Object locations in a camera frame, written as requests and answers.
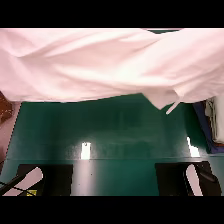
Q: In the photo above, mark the orange garment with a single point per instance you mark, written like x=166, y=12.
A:
x=219, y=144

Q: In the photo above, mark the cream garment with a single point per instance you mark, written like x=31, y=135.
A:
x=218, y=116

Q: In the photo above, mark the white shirt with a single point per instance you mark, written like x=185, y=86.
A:
x=100, y=63

